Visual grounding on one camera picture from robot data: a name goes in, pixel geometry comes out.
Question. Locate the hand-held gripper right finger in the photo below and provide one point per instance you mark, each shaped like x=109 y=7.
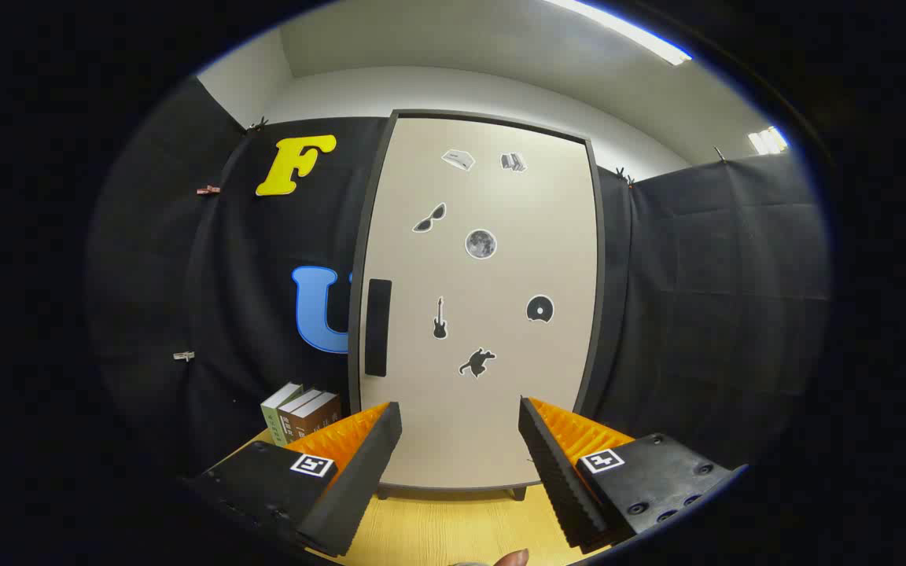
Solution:
x=551 y=464

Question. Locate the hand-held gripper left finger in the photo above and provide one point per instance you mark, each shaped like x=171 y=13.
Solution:
x=366 y=464

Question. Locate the beige cabinet door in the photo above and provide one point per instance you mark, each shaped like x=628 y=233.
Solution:
x=500 y=204

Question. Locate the green book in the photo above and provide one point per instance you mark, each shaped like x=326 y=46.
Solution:
x=274 y=420

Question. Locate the black backdrop cloth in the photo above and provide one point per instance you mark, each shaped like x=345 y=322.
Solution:
x=697 y=314

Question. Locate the pale clothes peg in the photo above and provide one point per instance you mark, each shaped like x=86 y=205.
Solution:
x=183 y=355

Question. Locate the reddish clothes peg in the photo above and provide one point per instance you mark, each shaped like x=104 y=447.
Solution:
x=208 y=189

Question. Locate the small ceiling light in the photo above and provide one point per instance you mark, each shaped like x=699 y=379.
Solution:
x=767 y=141

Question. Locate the long ceiling light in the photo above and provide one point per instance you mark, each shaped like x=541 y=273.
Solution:
x=642 y=39

